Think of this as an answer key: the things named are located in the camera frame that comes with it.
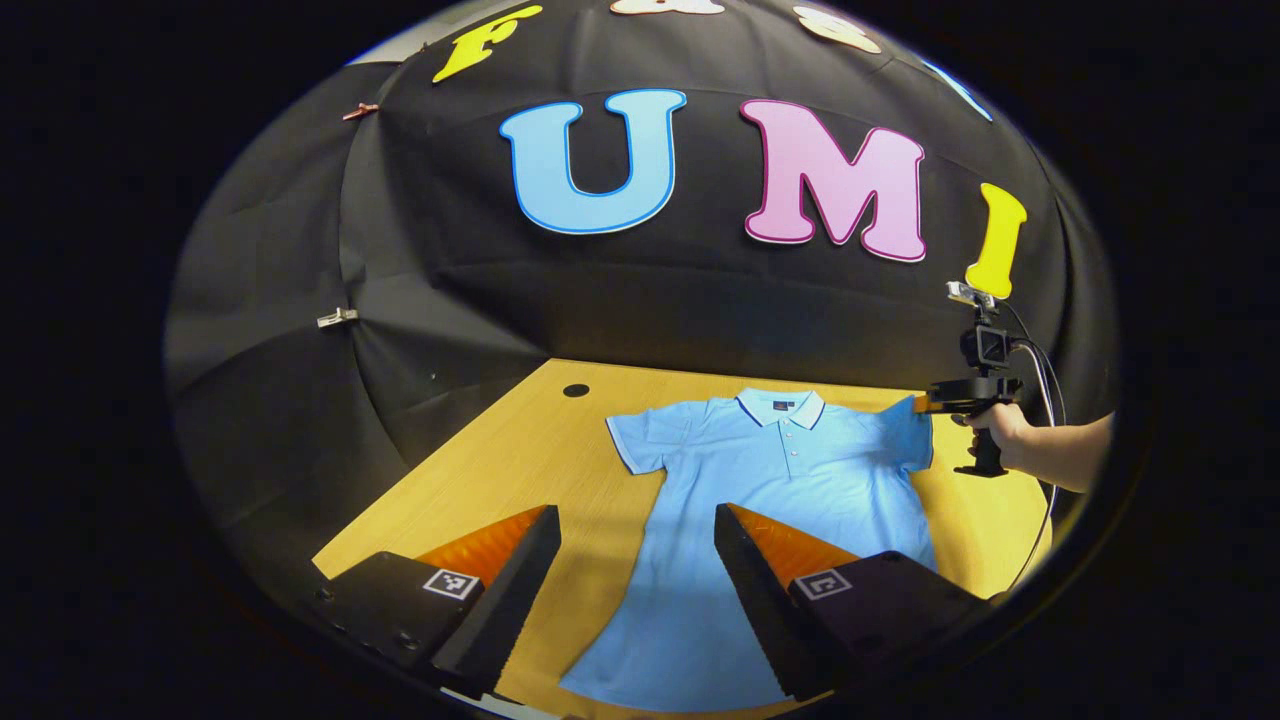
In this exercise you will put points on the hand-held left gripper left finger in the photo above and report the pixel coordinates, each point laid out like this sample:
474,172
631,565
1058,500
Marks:
500,600

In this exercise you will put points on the copper backdrop clip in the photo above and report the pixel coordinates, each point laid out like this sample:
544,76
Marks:
360,110

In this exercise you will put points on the silver backdrop clip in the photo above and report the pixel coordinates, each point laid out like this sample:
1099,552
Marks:
337,317

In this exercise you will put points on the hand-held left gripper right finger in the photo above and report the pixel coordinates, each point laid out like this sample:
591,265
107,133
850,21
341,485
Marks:
755,600

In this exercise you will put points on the light blue T-shirt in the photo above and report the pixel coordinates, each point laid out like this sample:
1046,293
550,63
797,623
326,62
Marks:
760,520

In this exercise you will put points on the black backdrop cloth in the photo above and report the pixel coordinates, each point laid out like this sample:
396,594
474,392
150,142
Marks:
700,300

